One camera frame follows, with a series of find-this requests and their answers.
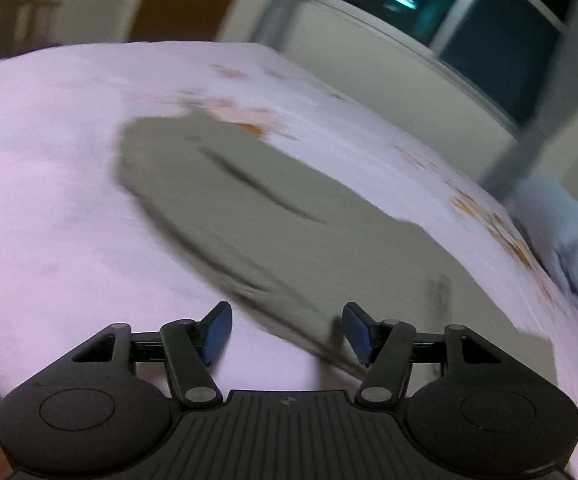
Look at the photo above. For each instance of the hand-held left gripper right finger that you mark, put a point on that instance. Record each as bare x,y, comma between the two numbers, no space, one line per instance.
356,332

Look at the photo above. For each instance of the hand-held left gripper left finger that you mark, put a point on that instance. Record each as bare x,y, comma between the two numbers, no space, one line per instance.
218,332

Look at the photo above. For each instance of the grey pants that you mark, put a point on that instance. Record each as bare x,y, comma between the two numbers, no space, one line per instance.
269,220

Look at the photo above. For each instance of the light blue rolled quilt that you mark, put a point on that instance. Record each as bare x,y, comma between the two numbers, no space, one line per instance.
559,225

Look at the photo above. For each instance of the bed with pink floral sheet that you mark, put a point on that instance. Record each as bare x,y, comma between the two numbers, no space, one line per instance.
44,185

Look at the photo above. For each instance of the grey curtain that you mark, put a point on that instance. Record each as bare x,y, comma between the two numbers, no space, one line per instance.
549,110
281,5

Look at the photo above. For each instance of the sliding glass window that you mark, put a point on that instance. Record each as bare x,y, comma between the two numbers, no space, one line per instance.
499,45

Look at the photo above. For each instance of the brown wooden door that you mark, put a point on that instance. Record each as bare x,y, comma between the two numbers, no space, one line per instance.
184,0

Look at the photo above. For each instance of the wooden chair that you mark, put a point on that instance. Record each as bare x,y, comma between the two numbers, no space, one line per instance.
34,10

